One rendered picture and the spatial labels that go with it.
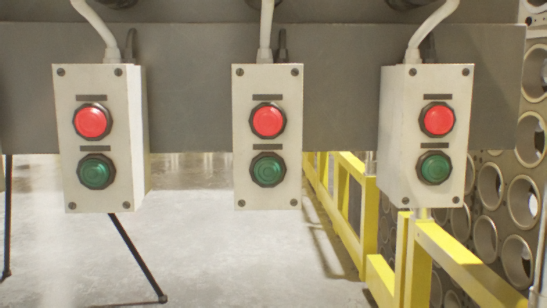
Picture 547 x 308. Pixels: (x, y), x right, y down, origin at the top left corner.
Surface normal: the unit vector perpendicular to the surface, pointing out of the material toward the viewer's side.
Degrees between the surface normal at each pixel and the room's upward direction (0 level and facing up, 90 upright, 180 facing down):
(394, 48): 90
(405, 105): 90
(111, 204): 90
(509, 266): 53
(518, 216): 37
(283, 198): 90
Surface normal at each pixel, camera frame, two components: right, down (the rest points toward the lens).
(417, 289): 0.05, 0.18
